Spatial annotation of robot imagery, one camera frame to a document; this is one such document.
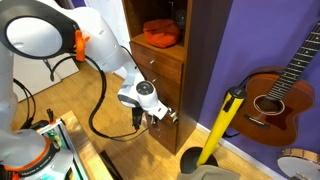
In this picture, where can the black stanchion base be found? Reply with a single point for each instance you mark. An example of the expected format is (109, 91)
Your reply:
(190, 157)

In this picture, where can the grey cloth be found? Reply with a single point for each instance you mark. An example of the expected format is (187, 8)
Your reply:
(209, 172)

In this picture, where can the brown wooden drawer cabinet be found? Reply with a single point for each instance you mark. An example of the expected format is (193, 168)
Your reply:
(202, 24)

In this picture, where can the orange beanie hat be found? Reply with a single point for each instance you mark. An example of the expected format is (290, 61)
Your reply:
(161, 33)

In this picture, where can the acoustic guitar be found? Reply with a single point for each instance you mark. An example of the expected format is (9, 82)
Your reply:
(276, 96)

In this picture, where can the banjo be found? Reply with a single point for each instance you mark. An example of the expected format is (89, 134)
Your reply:
(299, 164)

